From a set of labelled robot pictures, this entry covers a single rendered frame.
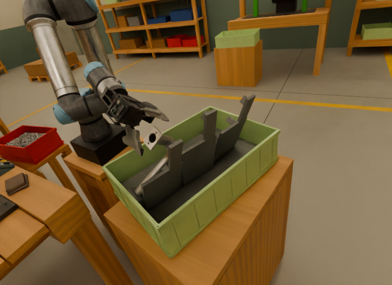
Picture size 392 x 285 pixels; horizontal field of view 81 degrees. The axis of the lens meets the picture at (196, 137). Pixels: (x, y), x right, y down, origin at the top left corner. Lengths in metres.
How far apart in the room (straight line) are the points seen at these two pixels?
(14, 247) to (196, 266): 0.60
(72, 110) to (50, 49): 0.22
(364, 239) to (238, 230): 1.20
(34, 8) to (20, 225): 0.76
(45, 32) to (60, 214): 0.64
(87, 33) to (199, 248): 0.89
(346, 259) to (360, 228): 0.27
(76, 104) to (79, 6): 0.35
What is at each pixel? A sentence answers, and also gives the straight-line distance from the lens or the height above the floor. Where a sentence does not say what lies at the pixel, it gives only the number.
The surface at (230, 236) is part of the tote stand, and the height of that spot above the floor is 0.79.
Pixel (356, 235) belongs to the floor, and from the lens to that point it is 1.92.
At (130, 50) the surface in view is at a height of 0.24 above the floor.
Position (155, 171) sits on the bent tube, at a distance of 0.78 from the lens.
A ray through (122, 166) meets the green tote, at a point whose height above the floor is 0.92.
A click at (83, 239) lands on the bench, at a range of 1.16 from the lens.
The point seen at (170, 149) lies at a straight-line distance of 0.64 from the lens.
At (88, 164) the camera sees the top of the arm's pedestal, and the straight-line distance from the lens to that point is 1.26.
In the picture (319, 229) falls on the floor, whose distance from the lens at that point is 1.88.
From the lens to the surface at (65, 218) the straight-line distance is 1.05.
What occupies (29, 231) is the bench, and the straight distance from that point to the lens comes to 1.04.
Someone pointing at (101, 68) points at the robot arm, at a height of 1.33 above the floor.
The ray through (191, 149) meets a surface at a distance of 0.78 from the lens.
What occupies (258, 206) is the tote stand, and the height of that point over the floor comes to 0.79.
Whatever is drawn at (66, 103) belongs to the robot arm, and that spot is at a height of 1.24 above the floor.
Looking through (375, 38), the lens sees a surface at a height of 0.28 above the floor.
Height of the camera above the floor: 1.50
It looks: 33 degrees down
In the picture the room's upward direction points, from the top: 11 degrees counter-clockwise
